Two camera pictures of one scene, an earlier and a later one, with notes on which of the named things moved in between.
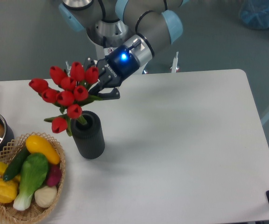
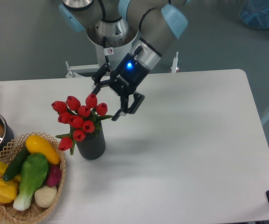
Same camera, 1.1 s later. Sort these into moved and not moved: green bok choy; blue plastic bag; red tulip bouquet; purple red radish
Moved: red tulip bouquet
Not moved: purple red radish; blue plastic bag; green bok choy
